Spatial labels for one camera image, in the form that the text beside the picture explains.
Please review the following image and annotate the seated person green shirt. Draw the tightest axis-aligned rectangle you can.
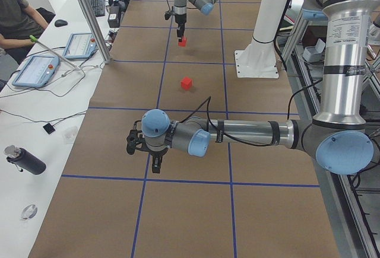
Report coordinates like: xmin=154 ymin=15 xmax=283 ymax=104
xmin=1 ymin=0 xmax=55 ymax=64

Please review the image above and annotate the near teach pendant tablet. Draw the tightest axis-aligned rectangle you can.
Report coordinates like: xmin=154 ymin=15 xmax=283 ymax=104
xmin=12 ymin=56 xmax=60 ymax=88

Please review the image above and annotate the teach pendant tablet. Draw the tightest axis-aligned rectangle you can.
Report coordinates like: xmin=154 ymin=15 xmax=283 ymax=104
xmin=63 ymin=33 xmax=97 ymax=60
xmin=12 ymin=56 xmax=60 ymax=88

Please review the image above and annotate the black keyboard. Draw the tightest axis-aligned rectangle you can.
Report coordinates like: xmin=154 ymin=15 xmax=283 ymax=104
xmin=89 ymin=0 xmax=105 ymax=17

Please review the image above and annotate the black power adapter box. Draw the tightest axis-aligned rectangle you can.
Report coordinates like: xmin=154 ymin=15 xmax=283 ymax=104
xmin=107 ymin=5 xmax=121 ymax=28

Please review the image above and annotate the black computer mouse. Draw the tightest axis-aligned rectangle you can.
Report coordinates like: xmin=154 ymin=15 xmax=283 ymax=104
xmin=54 ymin=19 xmax=68 ymax=27

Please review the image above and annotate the black water bottle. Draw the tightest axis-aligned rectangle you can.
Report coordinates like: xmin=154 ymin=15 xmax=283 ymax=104
xmin=4 ymin=145 xmax=46 ymax=175

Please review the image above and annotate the rod with green tip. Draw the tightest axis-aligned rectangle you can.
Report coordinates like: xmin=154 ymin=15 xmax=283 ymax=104
xmin=29 ymin=35 xmax=81 ymax=70

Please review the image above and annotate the far teach pendant tablet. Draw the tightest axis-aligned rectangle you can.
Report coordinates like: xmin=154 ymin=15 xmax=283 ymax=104
xmin=63 ymin=33 xmax=97 ymax=60

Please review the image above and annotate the red block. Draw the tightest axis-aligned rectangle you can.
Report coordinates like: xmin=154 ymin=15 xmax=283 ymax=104
xmin=180 ymin=77 xmax=193 ymax=91
xmin=178 ymin=36 xmax=187 ymax=47

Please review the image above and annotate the white camera stand pillar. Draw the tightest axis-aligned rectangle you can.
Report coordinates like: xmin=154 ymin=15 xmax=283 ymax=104
xmin=235 ymin=0 xmax=290 ymax=79

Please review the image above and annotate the aluminium frame post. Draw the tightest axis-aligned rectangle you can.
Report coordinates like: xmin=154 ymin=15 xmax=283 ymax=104
xmin=77 ymin=0 xmax=110 ymax=64

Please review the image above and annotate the small black square pad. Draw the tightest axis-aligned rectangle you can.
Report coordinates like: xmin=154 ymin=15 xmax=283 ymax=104
xmin=43 ymin=123 xmax=55 ymax=135

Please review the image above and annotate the brown paper table mat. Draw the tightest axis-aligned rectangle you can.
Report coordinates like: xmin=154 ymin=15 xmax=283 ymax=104
xmin=30 ymin=0 xmax=340 ymax=257

